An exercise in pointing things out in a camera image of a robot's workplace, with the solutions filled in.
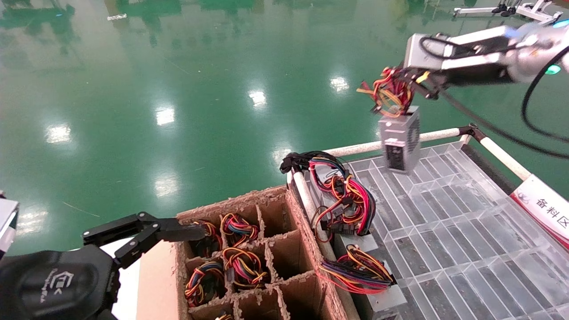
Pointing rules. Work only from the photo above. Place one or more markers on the clear plastic compartment tray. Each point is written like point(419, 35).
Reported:
point(444, 213)

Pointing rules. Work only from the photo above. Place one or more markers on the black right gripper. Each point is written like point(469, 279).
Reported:
point(480, 75)

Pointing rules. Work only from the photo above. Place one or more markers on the white pipe cart frame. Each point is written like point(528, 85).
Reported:
point(444, 133)

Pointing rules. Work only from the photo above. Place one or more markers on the white scrap on floor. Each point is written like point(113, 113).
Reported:
point(116, 17)

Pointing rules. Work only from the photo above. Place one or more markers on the white metal stand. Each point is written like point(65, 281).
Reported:
point(533, 11)

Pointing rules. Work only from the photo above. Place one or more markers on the red white Chinese sign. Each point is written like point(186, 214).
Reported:
point(542, 209)

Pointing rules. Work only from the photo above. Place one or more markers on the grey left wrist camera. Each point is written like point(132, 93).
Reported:
point(6, 222)

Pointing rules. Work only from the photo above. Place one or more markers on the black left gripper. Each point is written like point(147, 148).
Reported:
point(53, 284)

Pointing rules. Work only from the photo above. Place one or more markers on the black pipe corner joint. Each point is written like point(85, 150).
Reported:
point(472, 131)

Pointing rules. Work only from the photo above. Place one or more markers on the black foam strip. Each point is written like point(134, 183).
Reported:
point(489, 169)

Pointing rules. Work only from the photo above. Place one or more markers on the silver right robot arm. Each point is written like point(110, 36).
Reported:
point(533, 49)

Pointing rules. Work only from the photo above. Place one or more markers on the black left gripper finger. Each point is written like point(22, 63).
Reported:
point(178, 232)

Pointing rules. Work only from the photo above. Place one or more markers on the brown cardboard divider box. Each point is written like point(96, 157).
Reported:
point(275, 213)

